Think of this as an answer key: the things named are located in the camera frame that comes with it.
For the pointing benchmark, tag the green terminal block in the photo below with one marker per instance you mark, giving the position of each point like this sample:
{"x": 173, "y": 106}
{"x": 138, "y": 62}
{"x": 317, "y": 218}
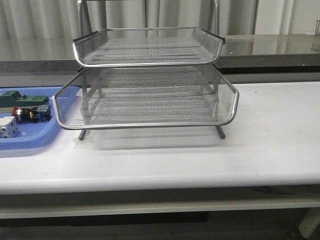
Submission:
{"x": 16, "y": 99}

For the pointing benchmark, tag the white table leg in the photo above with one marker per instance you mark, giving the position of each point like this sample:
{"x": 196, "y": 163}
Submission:
{"x": 310, "y": 222}

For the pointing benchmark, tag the blue plastic tray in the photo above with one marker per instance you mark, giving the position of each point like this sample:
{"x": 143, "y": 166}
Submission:
{"x": 30, "y": 134}

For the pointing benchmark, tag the grey metal rack frame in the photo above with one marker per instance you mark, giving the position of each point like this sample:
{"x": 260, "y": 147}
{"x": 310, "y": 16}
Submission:
{"x": 151, "y": 78}

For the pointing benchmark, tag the grey stone counter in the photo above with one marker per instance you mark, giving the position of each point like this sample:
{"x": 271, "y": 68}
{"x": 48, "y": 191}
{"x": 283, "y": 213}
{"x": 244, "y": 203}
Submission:
{"x": 241, "y": 54}

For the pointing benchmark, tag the red emergency stop button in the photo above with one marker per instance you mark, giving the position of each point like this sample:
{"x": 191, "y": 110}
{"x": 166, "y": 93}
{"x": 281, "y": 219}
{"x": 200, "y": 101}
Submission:
{"x": 40, "y": 113}

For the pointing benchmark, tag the silver mesh tray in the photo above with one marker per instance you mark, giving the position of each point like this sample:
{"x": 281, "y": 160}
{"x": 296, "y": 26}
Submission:
{"x": 67, "y": 101}
{"x": 164, "y": 105}
{"x": 161, "y": 46}

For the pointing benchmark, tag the white contact block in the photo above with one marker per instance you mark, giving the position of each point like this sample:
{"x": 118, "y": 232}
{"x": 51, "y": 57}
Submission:
{"x": 8, "y": 127}

